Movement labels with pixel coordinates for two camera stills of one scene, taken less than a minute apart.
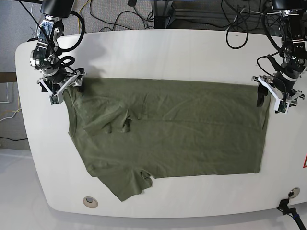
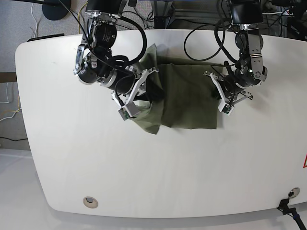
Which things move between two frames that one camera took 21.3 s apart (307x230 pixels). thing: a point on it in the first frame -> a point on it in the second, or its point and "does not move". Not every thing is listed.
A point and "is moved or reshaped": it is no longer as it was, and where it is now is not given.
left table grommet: (90, 202) does not move
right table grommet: (293, 192) does not move
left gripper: (63, 79) -> (131, 85)
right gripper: (280, 86) -> (231, 86)
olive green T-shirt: (129, 132) is moved or reshaped
